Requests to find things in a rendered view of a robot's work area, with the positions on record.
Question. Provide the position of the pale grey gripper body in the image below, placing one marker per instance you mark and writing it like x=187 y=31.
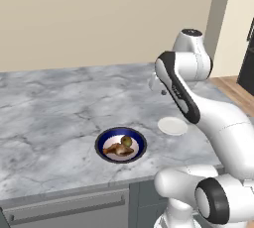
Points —
x=152 y=81

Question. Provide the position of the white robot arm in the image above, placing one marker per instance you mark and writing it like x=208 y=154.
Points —
x=218 y=123

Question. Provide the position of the small white plate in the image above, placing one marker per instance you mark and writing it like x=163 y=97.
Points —
x=172 y=126

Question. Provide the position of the green apple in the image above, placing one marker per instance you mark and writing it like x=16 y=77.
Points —
x=127 y=140

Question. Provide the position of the brown chicken drumstick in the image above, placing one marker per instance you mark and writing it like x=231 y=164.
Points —
x=115 y=149

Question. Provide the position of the blue bowl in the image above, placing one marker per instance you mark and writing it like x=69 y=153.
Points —
x=103 y=139

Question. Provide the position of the grey cupboard door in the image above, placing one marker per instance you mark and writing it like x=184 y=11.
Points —
x=147 y=202

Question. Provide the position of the grey dishwasher door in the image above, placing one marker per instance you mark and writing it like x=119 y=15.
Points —
x=66 y=220

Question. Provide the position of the black appliance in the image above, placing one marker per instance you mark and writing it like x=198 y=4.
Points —
x=247 y=66

